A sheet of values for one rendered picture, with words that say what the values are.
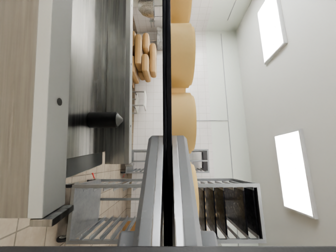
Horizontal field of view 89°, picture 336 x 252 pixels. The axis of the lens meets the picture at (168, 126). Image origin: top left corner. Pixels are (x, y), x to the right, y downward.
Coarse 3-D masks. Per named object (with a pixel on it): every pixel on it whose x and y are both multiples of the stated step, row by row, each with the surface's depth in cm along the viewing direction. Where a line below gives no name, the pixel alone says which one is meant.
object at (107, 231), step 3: (117, 219) 196; (120, 219) 199; (114, 222) 185; (117, 222) 189; (111, 225) 175; (114, 225) 179; (108, 228) 167; (111, 228) 171; (105, 231) 159; (108, 231) 163; (102, 234) 152; (105, 234) 156; (102, 237) 150
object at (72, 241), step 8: (72, 240) 145; (80, 240) 145; (88, 240) 145; (96, 240) 145; (104, 240) 145; (112, 240) 145; (224, 240) 145; (232, 240) 145; (240, 240) 145; (248, 240) 145; (256, 240) 145; (264, 240) 145
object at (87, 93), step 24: (72, 0) 29; (96, 0) 38; (72, 24) 28; (96, 24) 38; (72, 48) 28; (96, 48) 38; (72, 72) 28; (96, 72) 38; (72, 96) 28; (96, 96) 38; (72, 120) 28; (96, 120) 33; (72, 144) 28; (96, 144) 38
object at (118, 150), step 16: (112, 0) 45; (128, 0) 45; (112, 16) 45; (128, 16) 45; (112, 32) 45; (128, 32) 45; (112, 48) 44; (128, 48) 44; (112, 64) 44; (128, 64) 44; (112, 80) 44; (128, 80) 44; (112, 96) 44; (128, 96) 43; (128, 112) 43; (112, 128) 43; (128, 128) 43; (112, 144) 43; (128, 144) 42; (112, 160) 42; (128, 160) 42
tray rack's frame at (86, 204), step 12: (96, 180) 201; (108, 180) 214; (120, 180) 214; (132, 180) 214; (204, 180) 214; (216, 180) 214; (228, 180) 214; (240, 180) 189; (72, 192) 154; (84, 192) 173; (96, 192) 201; (72, 204) 152; (84, 204) 172; (96, 204) 201; (72, 216) 151; (84, 216) 172; (96, 216) 201; (72, 228) 151; (84, 228) 172; (264, 228) 147
